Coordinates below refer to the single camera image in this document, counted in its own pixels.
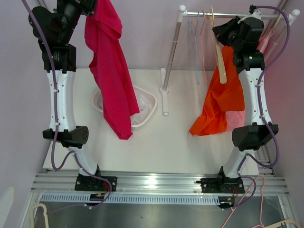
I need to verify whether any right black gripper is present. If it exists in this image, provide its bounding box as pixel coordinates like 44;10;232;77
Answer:
213;16;243;51

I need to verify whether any magenta t shirt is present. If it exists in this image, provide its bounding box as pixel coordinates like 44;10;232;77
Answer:
85;0;140;140

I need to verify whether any blue wire hanger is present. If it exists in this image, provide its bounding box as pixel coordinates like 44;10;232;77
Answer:
188;11;200;85

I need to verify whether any beige wooden hanger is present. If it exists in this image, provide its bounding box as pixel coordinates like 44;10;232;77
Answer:
208;7;228;84

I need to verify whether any white t shirt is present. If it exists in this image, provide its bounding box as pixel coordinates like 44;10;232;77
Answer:
131;94;150;127

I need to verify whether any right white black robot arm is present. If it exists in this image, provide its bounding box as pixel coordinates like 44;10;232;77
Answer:
212;16;278;193

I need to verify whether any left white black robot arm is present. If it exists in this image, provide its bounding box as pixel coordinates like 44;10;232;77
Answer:
28;0;102;190

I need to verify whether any orange t shirt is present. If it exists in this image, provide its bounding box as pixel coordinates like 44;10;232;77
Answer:
189;46;245;136

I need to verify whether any pink t shirt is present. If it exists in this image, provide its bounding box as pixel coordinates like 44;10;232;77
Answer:
226;111;245;131

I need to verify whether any pink hanger on floor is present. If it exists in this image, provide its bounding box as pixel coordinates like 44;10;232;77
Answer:
220;174;266;228

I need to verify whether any beige hanger bottom right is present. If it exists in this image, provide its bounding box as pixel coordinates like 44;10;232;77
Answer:
254;218;302;228

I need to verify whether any beige hanger bottom left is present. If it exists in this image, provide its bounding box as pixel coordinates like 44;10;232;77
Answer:
29;203;50;228

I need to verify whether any metal clothes rack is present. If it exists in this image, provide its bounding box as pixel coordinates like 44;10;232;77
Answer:
160;5;285;116

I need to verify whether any white plastic laundry basket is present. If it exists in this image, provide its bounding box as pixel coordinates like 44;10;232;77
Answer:
91;85;158;129

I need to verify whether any pink wire hanger on rack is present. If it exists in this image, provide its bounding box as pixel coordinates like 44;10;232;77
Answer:
199;11;207;84

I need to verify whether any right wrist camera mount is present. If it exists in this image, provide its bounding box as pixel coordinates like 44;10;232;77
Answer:
238;5;262;24

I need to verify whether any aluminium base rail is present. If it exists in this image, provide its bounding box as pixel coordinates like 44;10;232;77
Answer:
30;168;290;198

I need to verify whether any white cable duct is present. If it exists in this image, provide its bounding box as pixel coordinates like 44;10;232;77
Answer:
40;193;220;205

